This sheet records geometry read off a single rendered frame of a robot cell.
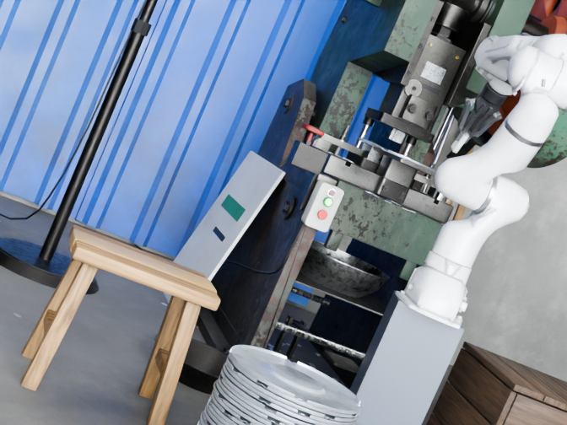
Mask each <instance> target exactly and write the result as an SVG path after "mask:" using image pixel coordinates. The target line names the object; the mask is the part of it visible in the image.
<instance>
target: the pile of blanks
mask: <svg viewBox="0 0 567 425"><path fill-rule="evenodd" d="M360 412H361V411H360ZM360 412H359V413H356V414H343V413H338V412H331V411H328V410H324V409H321V408H319V407H316V406H312V405H309V404H307V403H304V402H302V401H301V400H296V399H295V398H293V397H290V396H288V395H285V394H284V393H282V392H280V391H278V390H275V389H274V388H272V387H270V386H268V385H266V384H264V383H263V382H261V381H260V380H258V379H256V378H254V377H253V376H251V375H250V374H248V373H247V372H246V371H245V370H244V369H242V368H241V367H240V366H239V365H238V364H237V363H236V362H235V361H234V360H233V359H232V357H231V356H230V354H229V355H228V357H227V360H226V362H225V363H224V366H223V367H222V369H221V373H220V376H219V379H217V380H216V381H215V382H214V385H213V391H212V394H211V396H210V397H209V399H208V403H207V405H206V407H205V409H204V411H203V412H202V414H201V417H200V420H199V421H198V424H197V425H354V424H355V423H356V422H357V420H358V416H359V414H360Z"/></svg>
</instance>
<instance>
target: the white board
mask: <svg viewBox="0 0 567 425"><path fill-rule="evenodd" d="M285 174H286V173H285V172H283V171H282V170H281V169H279V168H278V167H276V166H275V165H273V164H271V163H269V162H268V161H266V160H265V159H264V158H262V157H261V156H259V155H258V154H256V153H254V152H252V151H250V152H249V153H248V155H247V156H246V158H245V159H244V161H243V162H242V164H241V165H240V167H239V168H238V170H237V171H236V172H235V174H234V175H233V176H232V178H231V179H230V181H229V183H228V184H227V186H226V187H225V188H224V189H223V191H222V192H221V194H220V195H219V197H218V198H217V200H216V201H215V203H214V204H213V205H212V206H211V208H210V209H209V211H208V212H207V214H206V215H205V217H204V218H203V220H202V221H201V223H200V224H199V225H198V226H197V228H196V230H195V231H194V232H193V234H192V236H191V237H190V239H189V240H188V241H187V242H186V244H185V245H184V247H183V248H182V249H181V251H180V253H179V254H178V256H177V257H176V258H175V259H174V261H173V262H174V263H177V264H179V265H182V266H185V267H188V268H191V269H192V270H195V271H197V272H201V273H203V274H204V275H205V276H206V278H207V279H209V280H210V281H211V280H212V278H213V276H214V275H215V274H216V272H217V271H218V269H219V268H220V267H221V266H222V264H223V263H224V261H225V259H226V258H227V257H228V255H229V254H230V252H231V251H232V250H233V249H234V247H235V245H236V244H237V242H238V241H239V240H240V238H241V236H242V235H243V233H245V231H246V230H247V228H248V227H249V225H250V224H251V222H252V221H253V219H254V218H255V216H256V215H257V214H258V213H259V211H260V210H261V208H262V206H263V205H264V204H265V202H266V201H267V199H268V198H269V197H270V196H271V194H272V193H273V191H274V189H275V188H276V187H277V185H278V183H279V182H280V181H281V179H283V177H284V175H285Z"/></svg>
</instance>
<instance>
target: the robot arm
mask: <svg viewBox="0 0 567 425"><path fill-rule="evenodd" d="M474 58H475V61H476V63H477V66H476V67H475V68H476V70H477V71H478V72H479V73H480V74H481V75H482V76H484V77H485V78H486V79H488V82H487V83H486V84H485V85H484V86H483V88H482V90H481V91H480V93H479V95H477V96H476V97H475V98H474V99H469V98H468V97H466V98H465V105H464V108H463V110H462V113H461V115H460V118H459V120H458V122H457V126H458V128H459V130H460V131H459V132H458V133H457V134H456V136H455V139H456V141H455V142H454V143H453V144H452V145H451V149H452V152H453V153H457V152H458V151H459V149H460V148H461V147H462V145H463V143H464V144H466V143H467V142H468V141H469V139H470V138H473V137H479V136H480V135H481V134H483V133H484V132H485V131H486V130H487V129H488V128H489V127H491V126H492V125H493V124H494V123H495V122H496V121H498V120H500V119H502V115H501V114H500V112H499V110H500V106H501V105H503V103H504V102H505V100H506V99H507V97H508V95H516V94H517V91H518V90H520V91H521V96H520V99H519V103H518V104H517V105H516V106H515V108H514V109H513V110H512V111H511V113H510V114H509V115H508V116H507V117H506V118H505V120H504V121H503V123H502V124H501V125H500V127H499V128H498V130H497V131H496V132H495V133H494V135H493V136H492V137H491V138H490V139H489V141H488V142H487V143H485V144H484V145H483V146H482V147H481V148H479V149H478V150H476V151H474V152H472V153H470V154H468V155H463V156H459V157H455V158H450V159H447V160H446V161H445V162H444V163H442V164H441V165H440V166H439V167H438V169H437V170H436V173H435V188H436V190H437V191H438V192H439V193H440V194H442V195H443V196H445V197H447V198H448V199H450V200H452V201H454V202H456V203H459V204H461V205H463V206H464V207H468V208H470V209H472V212H471V214H470V215H469V216H468V217H467V218H464V219H462V220H455V221H449V222H447V223H446V224H444V225H443V226H442V227H441V230H440V232H439V234H438V236H437V238H436V241H435V243H434V245H433V247H432V249H431V250H432V251H431V250H430V251H429V253H428V255H427V256H426V258H425V260H424V264H423V265H422V266H420V267H418V268H415V269H414V271H413V274H412V276H411V277H410V279H409V281H408V284H407V286H406V287H405V289H404V291H401V292H398V291H396V293H395V294H396V296H398V298H400V299H401V300H402V301H403V303H405V305H407V306H408V307H409V308H411V309H414V310H416V311H418V312H419V313H421V314H423V315H426V316H428V317H430V318H432V319H435V320H438V321H439V322H442V323H444V324H446V325H450V326H452V327H455V328H457V329H459V328H460V326H461V324H462V317H461V316H460V315H458V316H456V314H457V312H460V313H461V312H462V311H463V312H464V311H465V310H466V307H467V303H465V302H466V301H467V297H465V296H466V294H467V289H466V286H465V285H466V283H467V280H468V277H469V275H470V272H471V270H472V269H471V267H472V265H473V263H474V261H475V259H476V257H477V255H478V252H479V251H480V249H481V247H482V245H483V244H484V242H485V241H486V239H487V238H488V237H489V236H490V235H491V234H492V233H493V232H494V231H495V230H497V229H500V228H502V227H504V226H505V225H507V224H510V223H514V222H517V221H520V220H521V218H522V217H523V216H524V215H525V214H526V213H527V210H528V208H529V196H528V193H527V190H525V189H524V188H523V187H521V186H520V185H518V184H517V183H516V182H514V181H513V180H510V179H508V178H506V177H504V176H502V174H506V173H515V172H517V171H520V170H523V169H525V168H526V167H527V166H528V164H529V163H530V161H531V160H532V158H533V157H534V156H535V154H536V153H537V151H538V150H539V149H540V147H541V146H542V145H543V143H544V142H545V140H546V139H547V137H548V135H549V134H550V132H551V131H552V128H553V126H554V123H555V122H556V120H557V118H558V116H559V111H558V108H560V109H562V110H563V111H567V35H566V34H552V35H544V36H532V35H529V34H528V33H521V34H520V35H511V36H503V37H498V36H497V35H491V36H490V37H487V38H486V39H484V40H483V41H482V43H481V44H480V45H479V47H478V49H477V50H476V53H475V56H474ZM473 103H474V108H473V110H472V113H471V114H470V116H469V117H467V116H468V113H469V111H470V109H471V106H473ZM557 107H558V108H557ZM492 114H493V115H492ZM490 115H491V116H490ZM488 116H490V117H489V118H488ZM476 118H477V119H476ZM487 118H488V119H487ZM486 119H487V120H486ZM484 120H486V121H485V122H483V121H484ZM469 127H470V128H469Z"/></svg>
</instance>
